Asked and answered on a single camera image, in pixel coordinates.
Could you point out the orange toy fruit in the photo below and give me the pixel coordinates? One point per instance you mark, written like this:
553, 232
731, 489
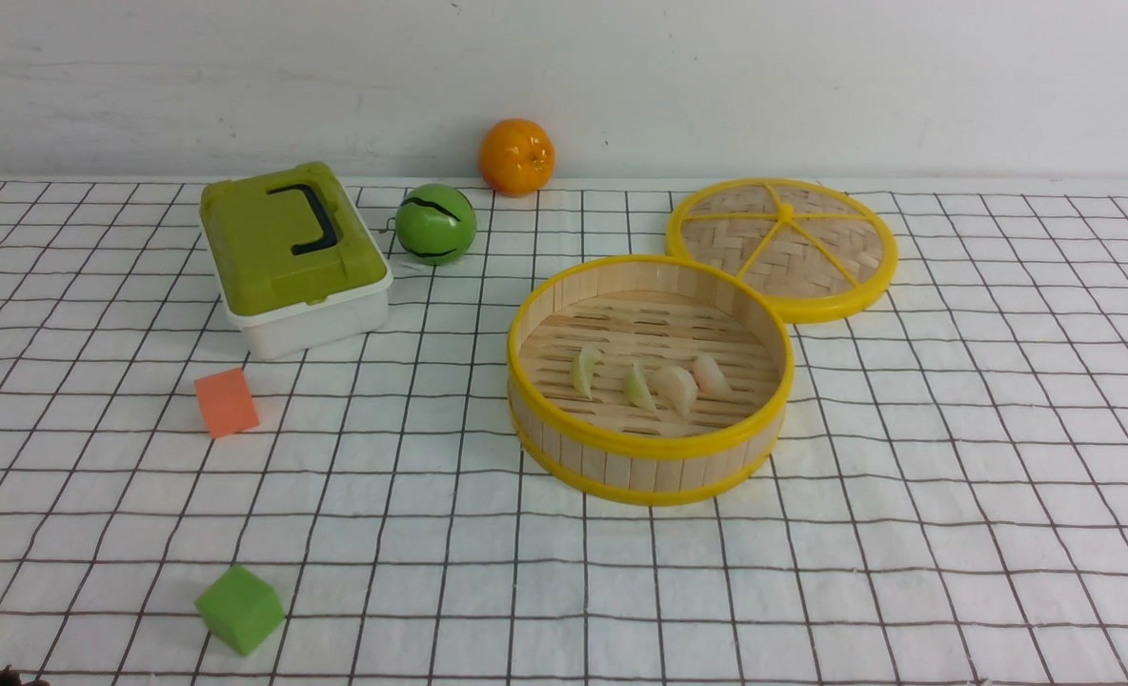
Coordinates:
516, 157

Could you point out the green foam cube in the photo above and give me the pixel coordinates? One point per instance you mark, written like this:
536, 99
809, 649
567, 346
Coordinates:
240, 609

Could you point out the bamboo steamer tray yellow rim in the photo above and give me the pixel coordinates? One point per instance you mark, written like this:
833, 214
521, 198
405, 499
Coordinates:
661, 311

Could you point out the bamboo steamer lid yellow rim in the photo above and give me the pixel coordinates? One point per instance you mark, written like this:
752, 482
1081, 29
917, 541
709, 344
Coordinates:
815, 254

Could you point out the dark right gripper tip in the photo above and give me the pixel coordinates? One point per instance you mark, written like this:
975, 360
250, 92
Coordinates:
9, 677

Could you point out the green toy watermelon ball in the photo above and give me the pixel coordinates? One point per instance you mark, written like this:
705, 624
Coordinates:
435, 223

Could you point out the white black-grid tablecloth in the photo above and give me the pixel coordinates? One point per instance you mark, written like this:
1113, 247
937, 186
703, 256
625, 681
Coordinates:
948, 502

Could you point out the pale green dumpling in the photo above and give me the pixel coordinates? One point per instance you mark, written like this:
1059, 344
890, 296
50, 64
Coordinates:
582, 370
636, 388

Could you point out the pale pink dumpling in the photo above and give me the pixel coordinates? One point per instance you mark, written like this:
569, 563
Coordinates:
709, 377
677, 387

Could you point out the orange foam cube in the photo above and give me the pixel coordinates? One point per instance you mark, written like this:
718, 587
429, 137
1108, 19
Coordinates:
226, 404

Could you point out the green lidded white box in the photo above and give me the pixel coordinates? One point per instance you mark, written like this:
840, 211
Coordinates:
295, 263

